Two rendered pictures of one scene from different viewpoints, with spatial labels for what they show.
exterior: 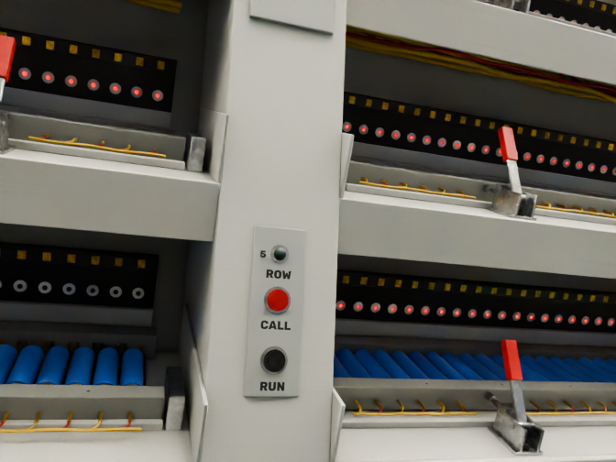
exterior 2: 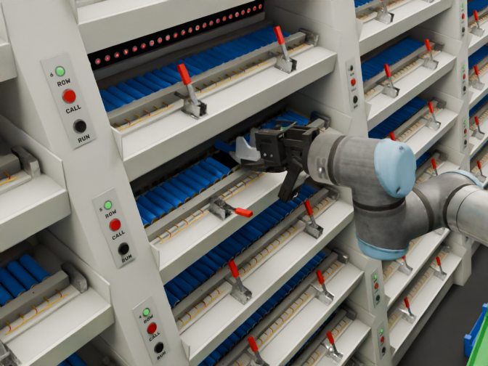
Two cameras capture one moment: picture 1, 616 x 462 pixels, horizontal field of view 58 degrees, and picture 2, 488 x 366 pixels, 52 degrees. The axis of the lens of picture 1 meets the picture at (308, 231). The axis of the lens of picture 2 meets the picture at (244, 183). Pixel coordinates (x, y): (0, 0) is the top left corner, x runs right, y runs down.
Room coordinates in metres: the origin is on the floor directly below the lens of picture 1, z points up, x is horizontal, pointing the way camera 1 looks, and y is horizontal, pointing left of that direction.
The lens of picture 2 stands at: (-0.50, 0.79, 1.38)
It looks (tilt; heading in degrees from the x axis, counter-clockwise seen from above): 24 degrees down; 335
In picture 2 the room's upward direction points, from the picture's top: 13 degrees counter-clockwise
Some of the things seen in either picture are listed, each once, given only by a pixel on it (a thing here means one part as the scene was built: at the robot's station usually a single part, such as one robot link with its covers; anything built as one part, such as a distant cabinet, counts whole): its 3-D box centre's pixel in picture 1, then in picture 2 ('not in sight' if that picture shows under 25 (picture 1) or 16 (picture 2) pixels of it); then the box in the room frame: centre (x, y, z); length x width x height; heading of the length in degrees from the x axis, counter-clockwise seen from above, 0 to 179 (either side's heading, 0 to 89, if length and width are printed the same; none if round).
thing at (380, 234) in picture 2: not in sight; (385, 220); (0.09, 0.25, 0.91); 0.12 x 0.09 x 0.12; 79
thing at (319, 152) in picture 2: not in sight; (327, 159); (0.17, 0.30, 1.03); 0.10 x 0.05 x 0.09; 109
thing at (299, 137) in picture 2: not in sight; (290, 149); (0.25, 0.32, 1.04); 0.12 x 0.08 x 0.09; 19
